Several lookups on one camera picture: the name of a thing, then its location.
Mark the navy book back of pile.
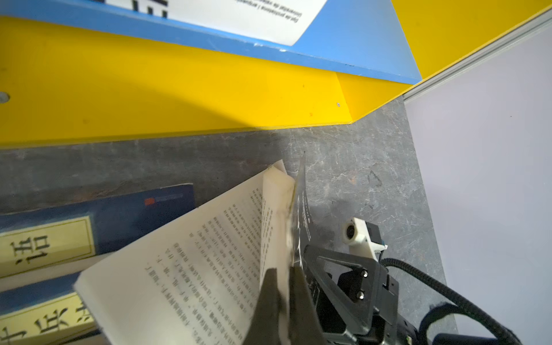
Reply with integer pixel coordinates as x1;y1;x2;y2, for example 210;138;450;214
1;183;195;278

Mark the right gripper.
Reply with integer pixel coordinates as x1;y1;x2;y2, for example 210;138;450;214
304;245;420;344

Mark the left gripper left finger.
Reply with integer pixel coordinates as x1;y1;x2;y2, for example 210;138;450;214
242;268;280;345

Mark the navy book of pile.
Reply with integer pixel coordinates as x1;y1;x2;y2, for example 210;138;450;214
1;273;99;344
1;183;195;278

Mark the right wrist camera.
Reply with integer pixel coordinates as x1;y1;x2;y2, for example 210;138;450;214
342;217;388;262

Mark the black book orange title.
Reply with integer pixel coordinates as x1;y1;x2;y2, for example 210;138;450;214
75;161;306;344

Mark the yellow shelf with pink and blue boards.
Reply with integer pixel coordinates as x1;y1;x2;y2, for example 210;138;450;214
1;1;551;148

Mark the navy book middle of pile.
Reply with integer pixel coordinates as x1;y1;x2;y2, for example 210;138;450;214
1;273;99;344

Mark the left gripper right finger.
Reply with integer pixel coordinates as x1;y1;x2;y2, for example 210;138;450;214
289;267;326;345

